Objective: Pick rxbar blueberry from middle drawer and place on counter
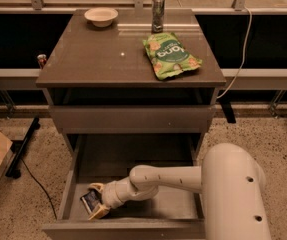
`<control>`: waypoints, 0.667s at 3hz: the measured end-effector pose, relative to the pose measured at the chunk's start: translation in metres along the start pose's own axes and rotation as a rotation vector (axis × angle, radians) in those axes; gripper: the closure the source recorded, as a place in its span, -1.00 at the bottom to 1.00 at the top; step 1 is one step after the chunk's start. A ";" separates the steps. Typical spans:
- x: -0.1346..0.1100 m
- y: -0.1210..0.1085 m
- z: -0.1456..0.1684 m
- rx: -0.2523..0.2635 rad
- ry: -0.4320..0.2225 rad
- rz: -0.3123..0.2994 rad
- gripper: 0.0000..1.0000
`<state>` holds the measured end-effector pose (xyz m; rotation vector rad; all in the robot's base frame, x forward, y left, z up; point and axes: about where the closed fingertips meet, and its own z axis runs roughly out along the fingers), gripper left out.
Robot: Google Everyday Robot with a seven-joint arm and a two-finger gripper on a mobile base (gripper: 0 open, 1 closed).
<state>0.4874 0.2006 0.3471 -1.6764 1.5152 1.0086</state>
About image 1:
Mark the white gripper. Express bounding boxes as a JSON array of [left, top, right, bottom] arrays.
[[88, 181, 124, 220]]

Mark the dark blue rxbar wrapper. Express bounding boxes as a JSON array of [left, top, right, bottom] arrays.
[[80, 189, 101, 215]]

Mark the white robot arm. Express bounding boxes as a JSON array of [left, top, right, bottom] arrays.
[[83, 143, 272, 240]]

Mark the open grey middle drawer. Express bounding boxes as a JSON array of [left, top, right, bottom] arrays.
[[43, 134, 205, 240]]

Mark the closed grey top drawer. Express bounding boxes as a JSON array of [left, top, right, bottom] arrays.
[[50, 106, 215, 134]]

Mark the grey drawer cabinet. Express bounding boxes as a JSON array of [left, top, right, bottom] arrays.
[[36, 9, 225, 149]]

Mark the black stand leg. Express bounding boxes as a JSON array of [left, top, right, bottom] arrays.
[[5, 118, 40, 179]]

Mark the small red soda can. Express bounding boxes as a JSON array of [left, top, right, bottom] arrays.
[[37, 54, 47, 69]]

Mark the green snack chip bag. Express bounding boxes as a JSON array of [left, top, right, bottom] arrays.
[[142, 32, 202, 80]]

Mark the white paper bowl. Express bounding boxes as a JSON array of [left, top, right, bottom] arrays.
[[84, 7, 118, 28]]

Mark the dark tall drink can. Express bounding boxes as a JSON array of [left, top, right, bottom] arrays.
[[152, 0, 165, 33]]

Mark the black floor cable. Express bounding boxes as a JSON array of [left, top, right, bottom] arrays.
[[0, 111, 58, 221]]

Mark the white cable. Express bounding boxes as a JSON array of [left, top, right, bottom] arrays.
[[216, 7, 253, 101]]

